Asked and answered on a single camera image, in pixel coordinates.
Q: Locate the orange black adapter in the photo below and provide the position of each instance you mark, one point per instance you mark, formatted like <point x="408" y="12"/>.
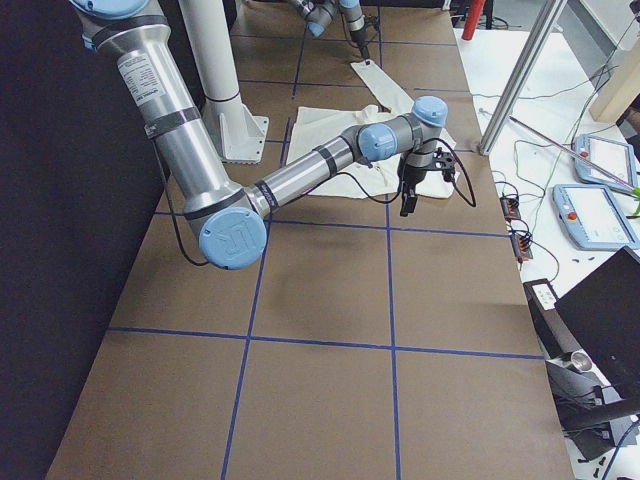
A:
<point x="521" y="244"/>
<point x="510" y="208"/>

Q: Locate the near blue teach pendant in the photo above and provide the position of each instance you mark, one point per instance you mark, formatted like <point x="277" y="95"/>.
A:
<point x="592" y="218"/>

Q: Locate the black box with label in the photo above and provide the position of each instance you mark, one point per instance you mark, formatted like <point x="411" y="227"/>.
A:
<point x="555" y="336"/>

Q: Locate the far orange black adapter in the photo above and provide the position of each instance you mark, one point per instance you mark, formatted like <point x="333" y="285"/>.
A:
<point x="510" y="208"/>

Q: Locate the wooden board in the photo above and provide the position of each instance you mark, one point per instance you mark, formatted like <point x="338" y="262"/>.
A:
<point x="621" y="90"/>

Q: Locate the cream long-sleeve cat shirt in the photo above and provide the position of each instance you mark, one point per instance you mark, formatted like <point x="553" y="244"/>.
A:
<point x="330" y="132"/>

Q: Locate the black monitor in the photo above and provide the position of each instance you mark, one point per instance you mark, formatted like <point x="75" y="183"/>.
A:
<point x="602" y="313"/>

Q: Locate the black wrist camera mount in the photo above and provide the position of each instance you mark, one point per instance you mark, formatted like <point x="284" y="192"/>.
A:
<point x="444" y="162"/>

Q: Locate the red cylinder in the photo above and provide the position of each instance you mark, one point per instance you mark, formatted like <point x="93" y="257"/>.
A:
<point x="476" y="9"/>

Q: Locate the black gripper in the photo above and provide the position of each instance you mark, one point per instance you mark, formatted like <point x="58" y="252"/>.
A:
<point x="413" y="176"/>
<point x="359" y="41"/>

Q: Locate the near orange black adapter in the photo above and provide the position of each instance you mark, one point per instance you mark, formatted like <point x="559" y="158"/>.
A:
<point x="521" y="244"/>

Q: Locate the grey aluminium frame post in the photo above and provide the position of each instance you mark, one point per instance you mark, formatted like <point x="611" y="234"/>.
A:
<point x="533" y="47"/>

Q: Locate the blue teach pendant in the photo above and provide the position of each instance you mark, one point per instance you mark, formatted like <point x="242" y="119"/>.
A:
<point x="616" y="157"/>
<point x="592" y="218"/>

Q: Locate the far blue teach pendant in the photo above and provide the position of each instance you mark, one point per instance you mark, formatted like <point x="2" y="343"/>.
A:
<point x="616" y="157"/>

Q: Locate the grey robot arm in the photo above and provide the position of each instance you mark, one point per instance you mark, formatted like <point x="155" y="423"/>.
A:
<point x="196" y="142"/>
<point x="318" y="16"/>

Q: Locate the white camera post base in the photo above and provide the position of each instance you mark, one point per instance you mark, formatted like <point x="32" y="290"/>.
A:
<point x="238" y="135"/>

